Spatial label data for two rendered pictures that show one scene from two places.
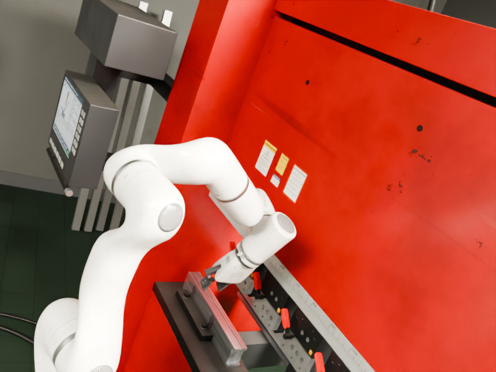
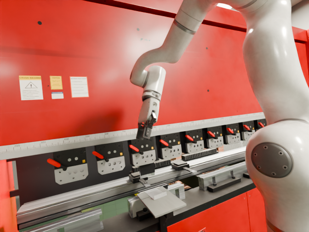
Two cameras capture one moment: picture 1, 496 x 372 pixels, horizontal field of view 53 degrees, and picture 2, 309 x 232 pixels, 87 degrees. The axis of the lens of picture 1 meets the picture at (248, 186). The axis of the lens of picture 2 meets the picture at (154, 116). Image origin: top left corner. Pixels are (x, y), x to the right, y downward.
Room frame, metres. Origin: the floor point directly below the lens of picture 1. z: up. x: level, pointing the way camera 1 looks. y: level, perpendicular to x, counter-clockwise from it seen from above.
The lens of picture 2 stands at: (1.11, 0.63, 1.46)
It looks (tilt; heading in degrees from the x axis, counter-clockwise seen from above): 0 degrees down; 281
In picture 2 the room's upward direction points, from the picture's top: 6 degrees counter-clockwise
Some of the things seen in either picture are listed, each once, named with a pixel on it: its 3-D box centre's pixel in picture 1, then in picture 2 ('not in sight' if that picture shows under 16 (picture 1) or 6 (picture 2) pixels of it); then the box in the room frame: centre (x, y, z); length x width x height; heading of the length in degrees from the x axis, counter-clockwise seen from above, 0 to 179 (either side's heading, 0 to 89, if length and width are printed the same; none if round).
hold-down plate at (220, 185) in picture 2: not in sight; (224, 183); (0.86, -0.69, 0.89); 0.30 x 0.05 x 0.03; 36
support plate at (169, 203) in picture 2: not in sight; (159, 199); (1.30, -0.26, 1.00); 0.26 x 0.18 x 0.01; 126
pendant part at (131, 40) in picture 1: (102, 105); not in sight; (2.12, 0.73, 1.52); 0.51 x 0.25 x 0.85; 38
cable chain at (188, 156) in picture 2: not in sight; (199, 153); (1.00, -1.16, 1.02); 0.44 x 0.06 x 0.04; 36
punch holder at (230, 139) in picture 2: not in sight; (229, 133); (0.76, -0.84, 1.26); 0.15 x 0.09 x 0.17; 36
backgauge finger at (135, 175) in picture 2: not in sight; (141, 179); (1.47, -0.53, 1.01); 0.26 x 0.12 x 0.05; 126
